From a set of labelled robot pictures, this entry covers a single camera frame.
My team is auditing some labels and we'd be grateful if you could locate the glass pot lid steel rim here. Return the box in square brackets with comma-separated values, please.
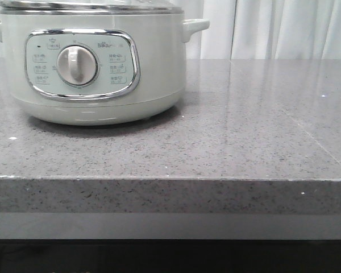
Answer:
[0, 1, 183, 15]

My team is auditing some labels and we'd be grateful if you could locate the pale green electric cooking pot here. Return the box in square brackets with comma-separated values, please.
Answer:
[0, 13, 209, 126]

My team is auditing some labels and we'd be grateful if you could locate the grey round timer knob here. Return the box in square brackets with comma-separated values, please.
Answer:
[57, 45, 97, 85]

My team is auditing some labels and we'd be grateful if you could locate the white curtain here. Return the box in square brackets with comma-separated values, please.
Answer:
[0, 0, 341, 60]

